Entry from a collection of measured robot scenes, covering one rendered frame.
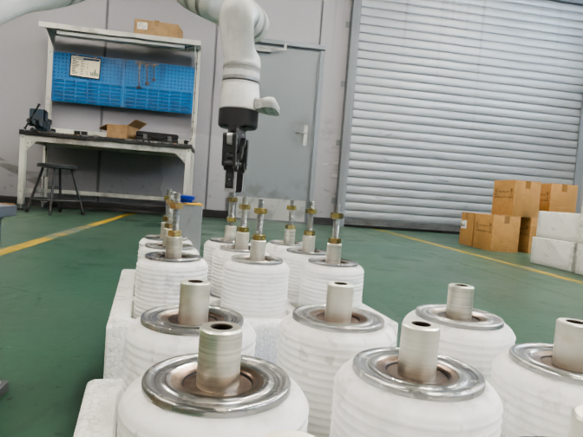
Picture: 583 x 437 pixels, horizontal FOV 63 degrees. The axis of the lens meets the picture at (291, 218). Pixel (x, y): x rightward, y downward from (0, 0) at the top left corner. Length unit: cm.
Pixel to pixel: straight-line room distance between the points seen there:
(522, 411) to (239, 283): 41
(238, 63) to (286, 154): 484
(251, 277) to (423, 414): 43
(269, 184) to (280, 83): 118
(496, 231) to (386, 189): 202
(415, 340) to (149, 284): 43
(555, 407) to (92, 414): 31
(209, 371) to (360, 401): 8
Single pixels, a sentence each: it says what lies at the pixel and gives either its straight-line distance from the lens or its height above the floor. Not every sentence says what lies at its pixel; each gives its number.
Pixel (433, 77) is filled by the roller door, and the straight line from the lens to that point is 632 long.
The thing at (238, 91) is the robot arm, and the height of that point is 53.
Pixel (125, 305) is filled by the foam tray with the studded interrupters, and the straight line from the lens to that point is 71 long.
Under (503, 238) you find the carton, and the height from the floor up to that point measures 11.
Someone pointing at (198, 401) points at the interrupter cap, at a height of 25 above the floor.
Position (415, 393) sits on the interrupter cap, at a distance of 27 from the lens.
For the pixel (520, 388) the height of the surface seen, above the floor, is 24.
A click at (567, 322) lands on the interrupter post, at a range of 37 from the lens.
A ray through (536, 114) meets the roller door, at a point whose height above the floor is 157.
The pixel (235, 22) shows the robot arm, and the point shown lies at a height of 65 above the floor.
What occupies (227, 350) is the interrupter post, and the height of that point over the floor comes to 27.
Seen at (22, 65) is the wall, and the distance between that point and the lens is 619.
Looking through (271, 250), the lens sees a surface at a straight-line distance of 92.
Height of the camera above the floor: 35
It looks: 3 degrees down
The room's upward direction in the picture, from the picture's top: 4 degrees clockwise
